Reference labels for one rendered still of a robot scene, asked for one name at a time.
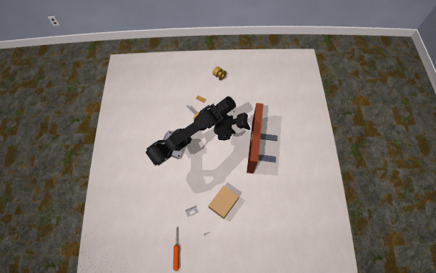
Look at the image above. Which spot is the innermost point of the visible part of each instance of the orange-handled screwdriver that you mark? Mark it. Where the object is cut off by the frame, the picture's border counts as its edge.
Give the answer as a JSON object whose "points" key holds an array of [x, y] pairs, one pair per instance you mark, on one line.
{"points": [[176, 256]]}

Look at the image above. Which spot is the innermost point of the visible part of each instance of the tan flat rectangular plate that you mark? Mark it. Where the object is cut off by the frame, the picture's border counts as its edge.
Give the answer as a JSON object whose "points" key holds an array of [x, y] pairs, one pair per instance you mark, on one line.
{"points": [[201, 99]]}

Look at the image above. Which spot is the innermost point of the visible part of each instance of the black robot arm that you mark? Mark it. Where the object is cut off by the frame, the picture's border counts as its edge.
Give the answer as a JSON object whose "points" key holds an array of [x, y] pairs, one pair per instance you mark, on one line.
{"points": [[181, 137]]}

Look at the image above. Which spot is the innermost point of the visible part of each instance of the tan cardboard box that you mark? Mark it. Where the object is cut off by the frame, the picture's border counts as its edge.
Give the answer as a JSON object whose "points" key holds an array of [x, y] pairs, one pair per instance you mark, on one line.
{"points": [[223, 201]]}

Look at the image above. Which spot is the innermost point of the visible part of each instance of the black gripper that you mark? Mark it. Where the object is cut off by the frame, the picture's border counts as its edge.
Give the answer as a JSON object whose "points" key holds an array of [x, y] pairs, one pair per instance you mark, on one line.
{"points": [[240, 121]]}

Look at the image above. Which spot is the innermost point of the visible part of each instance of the reddish-brown wooden door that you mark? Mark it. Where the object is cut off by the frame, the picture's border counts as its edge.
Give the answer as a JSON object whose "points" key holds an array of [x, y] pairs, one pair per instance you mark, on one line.
{"points": [[255, 138]]}

